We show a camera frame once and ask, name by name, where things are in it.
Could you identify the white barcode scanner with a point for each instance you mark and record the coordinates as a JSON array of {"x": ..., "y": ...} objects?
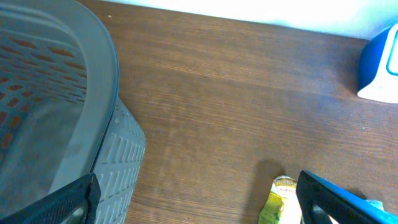
[{"x": 377, "y": 69}]

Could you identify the green drink carton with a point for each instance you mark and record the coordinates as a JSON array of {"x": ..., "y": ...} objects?
[{"x": 282, "y": 205}]

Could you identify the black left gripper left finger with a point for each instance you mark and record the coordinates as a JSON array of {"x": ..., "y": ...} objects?
[{"x": 76, "y": 202}]

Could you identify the grey plastic lattice basket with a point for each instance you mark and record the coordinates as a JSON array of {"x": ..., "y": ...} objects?
[{"x": 61, "y": 114}]

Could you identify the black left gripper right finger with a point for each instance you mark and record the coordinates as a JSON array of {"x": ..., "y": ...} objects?
[{"x": 321, "y": 202}]

